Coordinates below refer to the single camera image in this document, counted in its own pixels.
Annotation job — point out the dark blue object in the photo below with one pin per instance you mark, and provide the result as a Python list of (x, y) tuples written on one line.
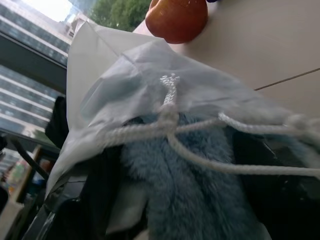
[(212, 1)]

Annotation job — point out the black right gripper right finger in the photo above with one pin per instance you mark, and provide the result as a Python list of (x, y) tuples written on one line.
[(287, 200)]

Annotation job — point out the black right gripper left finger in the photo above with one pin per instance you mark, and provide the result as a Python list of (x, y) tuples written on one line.
[(92, 205)]

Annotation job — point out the red round apple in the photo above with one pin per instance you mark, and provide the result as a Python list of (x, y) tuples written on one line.
[(177, 20)]

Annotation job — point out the black rounded object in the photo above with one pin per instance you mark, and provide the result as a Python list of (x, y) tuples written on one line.
[(57, 122)]

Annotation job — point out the blue fluffy towel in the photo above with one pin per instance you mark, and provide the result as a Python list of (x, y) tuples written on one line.
[(185, 190)]

